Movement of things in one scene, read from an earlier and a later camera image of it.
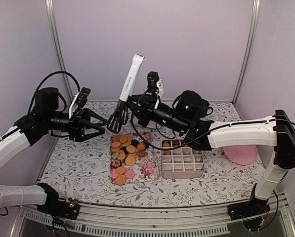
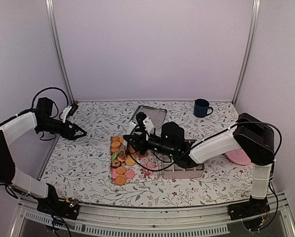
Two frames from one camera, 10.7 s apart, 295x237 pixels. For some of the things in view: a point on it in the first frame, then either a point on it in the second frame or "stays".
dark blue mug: [204, 108] stays
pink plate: [243, 155] stays
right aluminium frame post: [248, 56] stays
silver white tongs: [121, 115] to [132, 125]
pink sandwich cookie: [130, 174] stays
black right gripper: [142, 113] to [139, 141]
